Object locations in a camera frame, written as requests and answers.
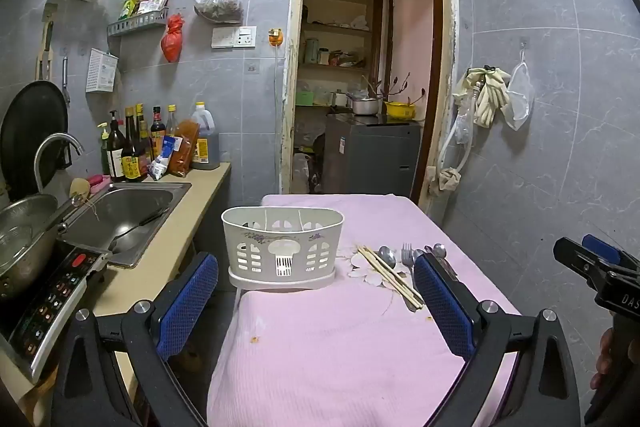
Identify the grey cabinet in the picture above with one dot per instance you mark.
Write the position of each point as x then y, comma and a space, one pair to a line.
370, 157

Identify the clear hanging plastic bag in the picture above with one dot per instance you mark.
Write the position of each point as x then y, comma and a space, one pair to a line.
519, 97

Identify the wooden hanging board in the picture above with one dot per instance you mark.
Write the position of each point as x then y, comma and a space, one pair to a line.
46, 52

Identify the dark pump bottle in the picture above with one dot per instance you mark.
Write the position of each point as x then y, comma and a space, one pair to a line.
116, 152

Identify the beige kitchen counter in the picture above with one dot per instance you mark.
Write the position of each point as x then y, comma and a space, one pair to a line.
200, 202

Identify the cream rubber gloves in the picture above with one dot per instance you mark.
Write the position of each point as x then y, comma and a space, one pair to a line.
487, 102

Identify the steel kitchen sink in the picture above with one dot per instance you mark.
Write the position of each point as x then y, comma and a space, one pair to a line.
125, 212

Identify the blue and white packet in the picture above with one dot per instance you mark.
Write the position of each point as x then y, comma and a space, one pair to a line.
162, 162

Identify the dry plant branches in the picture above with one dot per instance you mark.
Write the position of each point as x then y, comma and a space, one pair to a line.
395, 87

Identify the metal fork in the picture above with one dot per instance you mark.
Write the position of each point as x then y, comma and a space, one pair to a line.
407, 254

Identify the black frying pan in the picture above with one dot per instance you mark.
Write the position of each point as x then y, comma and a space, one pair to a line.
32, 132

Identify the worn wooden door frame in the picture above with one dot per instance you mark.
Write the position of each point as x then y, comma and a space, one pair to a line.
292, 57

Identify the red labelled sauce bottle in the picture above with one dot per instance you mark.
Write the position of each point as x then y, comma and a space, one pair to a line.
158, 129

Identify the pink sponge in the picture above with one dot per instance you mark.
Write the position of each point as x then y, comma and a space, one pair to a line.
99, 181

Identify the white wall box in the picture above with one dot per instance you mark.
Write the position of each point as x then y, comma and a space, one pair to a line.
101, 71

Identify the pale green canister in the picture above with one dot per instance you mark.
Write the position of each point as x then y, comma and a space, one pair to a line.
312, 52

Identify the small metal pot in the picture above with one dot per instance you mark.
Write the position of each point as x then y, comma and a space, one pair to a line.
364, 106

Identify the steel wok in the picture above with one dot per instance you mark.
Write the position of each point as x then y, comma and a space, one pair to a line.
25, 232

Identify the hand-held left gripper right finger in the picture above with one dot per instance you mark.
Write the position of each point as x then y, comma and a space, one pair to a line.
442, 307

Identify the orange wall hook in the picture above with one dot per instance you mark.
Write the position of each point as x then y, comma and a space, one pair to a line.
276, 37

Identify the wooden shelf unit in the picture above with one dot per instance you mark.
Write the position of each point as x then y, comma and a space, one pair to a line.
335, 27

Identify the small metal spoon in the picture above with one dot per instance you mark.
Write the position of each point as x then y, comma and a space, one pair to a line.
440, 250
387, 257

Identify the yellow bowl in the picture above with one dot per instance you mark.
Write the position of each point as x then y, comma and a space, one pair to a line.
400, 110

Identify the pink floral table cloth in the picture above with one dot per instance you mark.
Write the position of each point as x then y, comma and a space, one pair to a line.
325, 332

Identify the green box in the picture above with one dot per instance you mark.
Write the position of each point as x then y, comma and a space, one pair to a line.
305, 98

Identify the metal peeler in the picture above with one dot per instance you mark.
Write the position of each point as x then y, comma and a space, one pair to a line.
65, 79

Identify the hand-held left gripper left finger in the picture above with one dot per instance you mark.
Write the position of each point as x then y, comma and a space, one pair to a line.
187, 302

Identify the yellow capped sauce bottle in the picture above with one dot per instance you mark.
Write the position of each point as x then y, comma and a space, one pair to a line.
144, 132

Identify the beige knotted rag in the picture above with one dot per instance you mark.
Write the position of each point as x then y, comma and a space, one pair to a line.
447, 179

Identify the beige dish scrubber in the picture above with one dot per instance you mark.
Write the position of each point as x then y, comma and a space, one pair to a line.
80, 189

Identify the large soy sauce bottle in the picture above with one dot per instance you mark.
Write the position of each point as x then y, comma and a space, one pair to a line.
132, 162

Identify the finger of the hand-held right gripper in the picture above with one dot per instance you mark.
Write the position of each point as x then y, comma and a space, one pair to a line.
600, 249
575, 259

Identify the red plastic bag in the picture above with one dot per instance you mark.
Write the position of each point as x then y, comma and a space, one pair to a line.
171, 39

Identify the curved steel faucet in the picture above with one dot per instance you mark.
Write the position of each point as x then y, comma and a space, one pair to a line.
50, 144

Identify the green soap dispenser bottle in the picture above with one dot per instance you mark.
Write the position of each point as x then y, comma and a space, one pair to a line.
104, 157

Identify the clear plastic jug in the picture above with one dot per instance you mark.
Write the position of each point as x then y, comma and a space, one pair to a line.
301, 172

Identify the slim yellow capped bottle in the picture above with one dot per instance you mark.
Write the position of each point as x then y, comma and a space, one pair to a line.
171, 122

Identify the orange food packet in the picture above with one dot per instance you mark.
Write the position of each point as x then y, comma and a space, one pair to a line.
184, 147

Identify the grey wall shelf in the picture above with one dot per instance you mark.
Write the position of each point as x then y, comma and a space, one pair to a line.
135, 23

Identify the white wall socket panel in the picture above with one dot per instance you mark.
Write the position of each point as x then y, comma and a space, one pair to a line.
233, 37

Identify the dark oil jug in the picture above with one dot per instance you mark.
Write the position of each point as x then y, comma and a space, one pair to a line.
206, 142

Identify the black induction cooktop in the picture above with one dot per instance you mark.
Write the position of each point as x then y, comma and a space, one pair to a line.
47, 302

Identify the white plastic utensil holder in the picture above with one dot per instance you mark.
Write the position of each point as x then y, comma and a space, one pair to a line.
280, 237

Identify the person's right hand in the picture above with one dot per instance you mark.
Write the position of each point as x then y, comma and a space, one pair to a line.
603, 357

